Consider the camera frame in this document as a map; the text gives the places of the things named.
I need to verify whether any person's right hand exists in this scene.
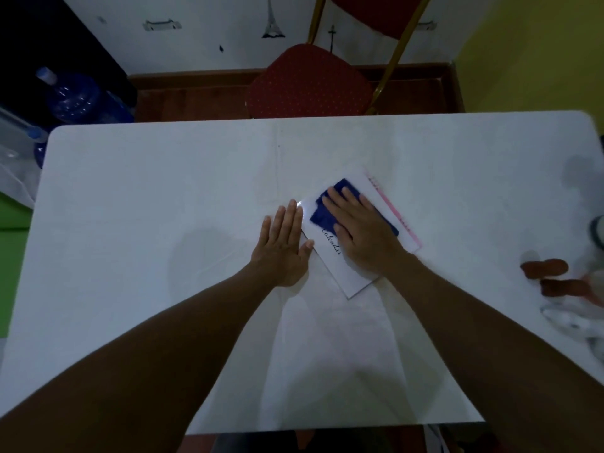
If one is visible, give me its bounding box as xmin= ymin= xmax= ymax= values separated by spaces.
xmin=322 ymin=186 xmax=412 ymax=279

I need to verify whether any person's left hand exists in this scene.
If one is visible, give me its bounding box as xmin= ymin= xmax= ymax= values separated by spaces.
xmin=249 ymin=199 xmax=315 ymax=288

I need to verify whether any dark blue cleaning cloth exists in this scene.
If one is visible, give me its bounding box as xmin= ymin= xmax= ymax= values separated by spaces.
xmin=310 ymin=178 xmax=400 ymax=239

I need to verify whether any white desk calendar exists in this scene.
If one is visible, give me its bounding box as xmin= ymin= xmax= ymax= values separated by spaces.
xmin=297 ymin=169 xmax=422 ymax=300

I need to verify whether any person's left forearm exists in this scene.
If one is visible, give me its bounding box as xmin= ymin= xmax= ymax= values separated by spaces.
xmin=0 ymin=259 xmax=277 ymax=453

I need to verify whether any person's right forearm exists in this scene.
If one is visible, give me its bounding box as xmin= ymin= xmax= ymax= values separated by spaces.
xmin=377 ymin=252 xmax=604 ymax=453

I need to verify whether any brown oblong piece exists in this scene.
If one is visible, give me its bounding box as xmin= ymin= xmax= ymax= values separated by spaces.
xmin=520 ymin=258 xmax=570 ymax=280
xmin=540 ymin=278 xmax=592 ymax=299

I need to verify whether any large blue water bottle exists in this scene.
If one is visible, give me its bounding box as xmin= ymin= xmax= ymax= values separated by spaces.
xmin=36 ymin=67 xmax=136 ymax=125

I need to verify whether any crumpled clear plastic wrapper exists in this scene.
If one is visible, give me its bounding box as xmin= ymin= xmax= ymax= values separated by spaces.
xmin=540 ymin=273 xmax=604 ymax=364

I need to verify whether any small blue capped bottle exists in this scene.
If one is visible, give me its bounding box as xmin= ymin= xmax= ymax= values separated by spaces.
xmin=26 ymin=126 xmax=50 ymax=169

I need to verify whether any clear plastic bag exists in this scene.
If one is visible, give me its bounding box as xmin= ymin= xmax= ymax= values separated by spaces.
xmin=0 ymin=106 xmax=44 ymax=209

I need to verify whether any red padded chair gold frame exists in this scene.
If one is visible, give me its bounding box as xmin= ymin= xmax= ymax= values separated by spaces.
xmin=245 ymin=0 xmax=435 ymax=119

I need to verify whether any tower wall sticker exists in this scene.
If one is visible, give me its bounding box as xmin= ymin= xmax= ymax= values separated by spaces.
xmin=262 ymin=0 xmax=286 ymax=39

